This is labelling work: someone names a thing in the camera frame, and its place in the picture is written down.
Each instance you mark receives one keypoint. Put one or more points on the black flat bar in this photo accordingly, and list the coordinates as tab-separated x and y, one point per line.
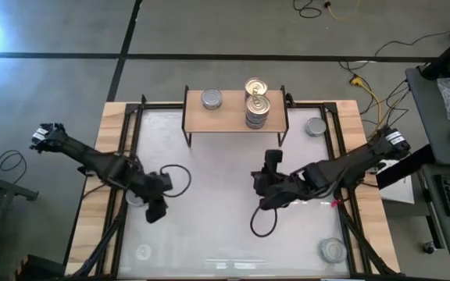
404	168

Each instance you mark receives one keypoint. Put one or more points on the pink tape marker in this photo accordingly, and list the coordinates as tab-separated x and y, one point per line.
334	203

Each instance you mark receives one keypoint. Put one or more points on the black box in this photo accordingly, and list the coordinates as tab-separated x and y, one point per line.
41	269

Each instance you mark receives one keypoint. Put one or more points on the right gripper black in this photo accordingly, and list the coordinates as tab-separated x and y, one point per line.
272	187

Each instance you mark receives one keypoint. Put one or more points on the black stand post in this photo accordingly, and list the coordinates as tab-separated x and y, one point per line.
447	54

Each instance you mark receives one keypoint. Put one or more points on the silver topped seafood can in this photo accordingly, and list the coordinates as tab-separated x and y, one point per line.
332	250

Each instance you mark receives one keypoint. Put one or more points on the grey desk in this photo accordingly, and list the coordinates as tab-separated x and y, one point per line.
432	117

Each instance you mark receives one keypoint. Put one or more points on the black diagonal frame strut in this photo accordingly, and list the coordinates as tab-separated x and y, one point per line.
361	242
104	242

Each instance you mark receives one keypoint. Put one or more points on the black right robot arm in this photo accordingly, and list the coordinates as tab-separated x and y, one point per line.
350	160

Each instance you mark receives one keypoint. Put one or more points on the caster wheel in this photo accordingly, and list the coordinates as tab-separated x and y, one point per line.
428	246

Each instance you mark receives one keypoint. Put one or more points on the grey metal stand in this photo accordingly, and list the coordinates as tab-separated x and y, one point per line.
10	189

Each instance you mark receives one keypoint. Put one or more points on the black floor tape strip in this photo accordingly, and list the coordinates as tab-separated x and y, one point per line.
125	39
248	57

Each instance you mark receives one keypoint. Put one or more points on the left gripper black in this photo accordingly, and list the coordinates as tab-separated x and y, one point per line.
156	187

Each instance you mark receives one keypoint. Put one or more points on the green white tuna can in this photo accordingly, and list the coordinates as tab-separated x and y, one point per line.
211	98
315	126
131	200

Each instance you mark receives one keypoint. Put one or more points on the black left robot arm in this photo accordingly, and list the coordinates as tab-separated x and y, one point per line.
88	156

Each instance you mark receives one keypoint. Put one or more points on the black metal table frame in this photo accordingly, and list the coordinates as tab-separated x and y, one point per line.
162	105

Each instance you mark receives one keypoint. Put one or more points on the wooden shelf black frame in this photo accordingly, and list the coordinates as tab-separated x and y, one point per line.
229	117

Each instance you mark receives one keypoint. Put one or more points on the white paper sheet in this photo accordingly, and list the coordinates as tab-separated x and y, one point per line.
397	191

